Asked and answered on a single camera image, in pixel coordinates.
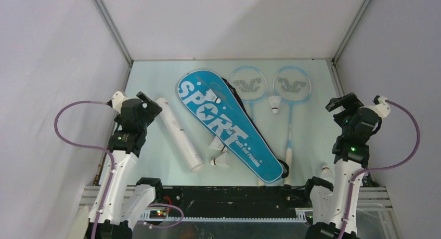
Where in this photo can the blue badminton racket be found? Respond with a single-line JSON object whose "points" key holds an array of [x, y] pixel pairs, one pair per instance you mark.
{"points": [[292, 84], [250, 84]]}

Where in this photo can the white shuttlecock tube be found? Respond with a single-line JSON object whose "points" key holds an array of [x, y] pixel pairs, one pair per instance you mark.
{"points": [[185, 146]]}

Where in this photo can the shuttlecock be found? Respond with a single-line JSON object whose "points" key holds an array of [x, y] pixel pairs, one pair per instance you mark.
{"points": [[222, 160], [274, 102], [217, 144]]}

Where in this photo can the left blue badminton racket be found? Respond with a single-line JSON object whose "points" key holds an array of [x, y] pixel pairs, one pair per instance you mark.
{"points": [[250, 84]]}

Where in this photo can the blue racket cover bag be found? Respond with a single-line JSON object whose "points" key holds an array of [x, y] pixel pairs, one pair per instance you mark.
{"points": [[215, 102]]}

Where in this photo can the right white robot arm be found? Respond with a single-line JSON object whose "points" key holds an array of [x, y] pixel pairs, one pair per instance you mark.
{"points": [[334, 199]]}

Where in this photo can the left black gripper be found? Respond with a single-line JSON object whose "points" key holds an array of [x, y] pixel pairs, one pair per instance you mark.
{"points": [[152, 109]]}

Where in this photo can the shuttlecock near right arm base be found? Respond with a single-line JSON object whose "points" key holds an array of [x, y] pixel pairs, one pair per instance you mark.
{"points": [[327, 174]]}

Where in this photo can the right blue badminton racket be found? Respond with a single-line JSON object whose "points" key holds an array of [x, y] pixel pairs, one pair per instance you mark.
{"points": [[292, 84]]}

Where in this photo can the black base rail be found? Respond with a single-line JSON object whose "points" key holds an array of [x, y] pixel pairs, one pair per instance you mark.
{"points": [[242, 203]]}

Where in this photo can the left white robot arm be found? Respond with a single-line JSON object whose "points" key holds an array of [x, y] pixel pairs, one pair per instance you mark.
{"points": [[111, 216]]}

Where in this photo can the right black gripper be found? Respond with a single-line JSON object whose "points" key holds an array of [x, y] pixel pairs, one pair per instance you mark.
{"points": [[350, 101]]}

